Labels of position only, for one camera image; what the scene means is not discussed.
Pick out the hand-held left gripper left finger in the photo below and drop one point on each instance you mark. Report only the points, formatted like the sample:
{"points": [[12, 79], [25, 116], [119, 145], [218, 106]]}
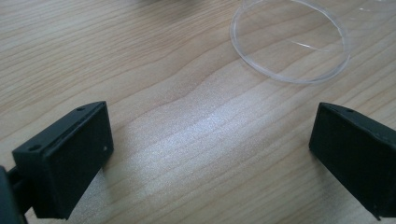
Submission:
{"points": [[71, 155]]}

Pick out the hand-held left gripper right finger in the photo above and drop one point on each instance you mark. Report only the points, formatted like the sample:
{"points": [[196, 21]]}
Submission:
{"points": [[355, 155]]}

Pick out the white paper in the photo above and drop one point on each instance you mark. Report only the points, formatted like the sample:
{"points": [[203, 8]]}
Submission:
{"points": [[289, 40]]}

